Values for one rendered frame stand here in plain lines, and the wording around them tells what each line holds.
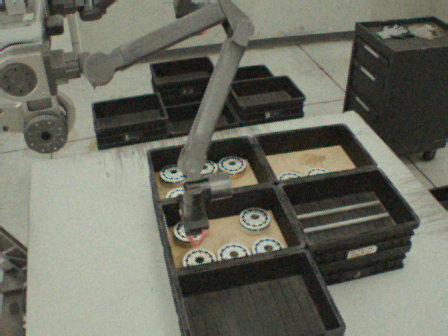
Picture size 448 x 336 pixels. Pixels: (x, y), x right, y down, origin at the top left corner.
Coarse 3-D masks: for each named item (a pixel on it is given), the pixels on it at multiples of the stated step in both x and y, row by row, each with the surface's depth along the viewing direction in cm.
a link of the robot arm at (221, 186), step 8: (192, 160) 124; (192, 168) 125; (184, 176) 131; (192, 176) 125; (200, 176) 125; (208, 176) 127; (216, 176) 128; (224, 176) 129; (216, 184) 128; (224, 184) 128; (216, 192) 128; (224, 192) 128
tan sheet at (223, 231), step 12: (168, 228) 161; (216, 228) 161; (228, 228) 161; (276, 228) 161; (216, 240) 157; (228, 240) 157; (240, 240) 157; (252, 240) 157; (180, 252) 153; (216, 252) 153; (180, 264) 149
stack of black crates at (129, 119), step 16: (144, 96) 280; (96, 112) 277; (112, 112) 280; (128, 112) 283; (144, 112) 285; (160, 112) 280; (96, 128) 252; (112, 128) 254; (128, 128) 257; (144, 128) 261; (160, 128) 263; (112, 144) 260; (128, 144) 263
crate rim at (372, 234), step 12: (372, 168) 171; (300, 180) 165; (312, 180) 165; (396, 192) 160; (288, 204) 156; (408, 204) 155; (300, 228) 147; (384, 228) 147; (396, 228) 147; (408, 228) 148; (324, 240) 143; (336, 240) 143; (348, 240) 144; (360, 240) 146
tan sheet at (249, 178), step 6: (246, 162) 190; (246, 168) 187; (156, 174) 184; (246, 174) 184; (252, 174) 184; (156, 180) 181; (234, 180) 181; (240, 180) 181; (246, 180) 181; (252, 180) 181; (162, 186) 178; (234, 186) 179; (240, 186) 179; (162, 192) 176; (168, 192) 176
